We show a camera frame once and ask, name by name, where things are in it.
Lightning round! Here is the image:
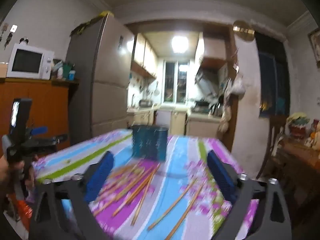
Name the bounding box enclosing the grey tall refrigerator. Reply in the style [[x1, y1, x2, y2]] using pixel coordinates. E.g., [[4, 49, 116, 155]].
[[66, 14, 134, 145]]

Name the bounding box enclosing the dark wooden side table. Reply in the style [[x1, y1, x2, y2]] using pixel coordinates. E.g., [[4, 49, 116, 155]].
[[257, 114, 320, 221]]

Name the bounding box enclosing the wooden chopstick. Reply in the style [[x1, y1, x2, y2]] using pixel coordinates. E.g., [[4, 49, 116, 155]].
[[112, 164, 161, 217], [148, 178, 197, 231], [165, 183, 204, 240], [130, 164, 160, 226], [93, 165, 157, 216]]

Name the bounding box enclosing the round brass wall plate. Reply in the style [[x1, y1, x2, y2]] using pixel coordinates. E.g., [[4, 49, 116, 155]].
[[232, 20, 255, 42]]

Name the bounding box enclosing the teal perforated utensil holder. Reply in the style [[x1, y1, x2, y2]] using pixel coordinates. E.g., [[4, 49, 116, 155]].
[[131, 125, 169, 162]]

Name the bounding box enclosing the orange wooden cabinet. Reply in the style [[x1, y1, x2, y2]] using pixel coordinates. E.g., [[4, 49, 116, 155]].
[[0, 77, 79, 138]]

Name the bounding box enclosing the colourful striped floral tablecloth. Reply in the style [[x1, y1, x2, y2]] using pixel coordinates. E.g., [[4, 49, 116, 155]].
[[33, 129, 242, 239]]

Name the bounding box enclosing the person's left hand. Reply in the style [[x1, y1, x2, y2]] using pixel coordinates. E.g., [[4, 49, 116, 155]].
[[1, 155, 35, 202]]

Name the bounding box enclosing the steel range hood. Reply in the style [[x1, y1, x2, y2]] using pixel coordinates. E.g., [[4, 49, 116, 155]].
[[195, 68, 219, 97]]

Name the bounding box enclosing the kitchen window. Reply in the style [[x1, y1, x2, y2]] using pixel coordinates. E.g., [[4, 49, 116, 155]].
[[163, 61, 189, 104]]

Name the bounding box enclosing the white microwave oven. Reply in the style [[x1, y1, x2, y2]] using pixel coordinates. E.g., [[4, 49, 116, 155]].
[[7, 44, 54, 80]]

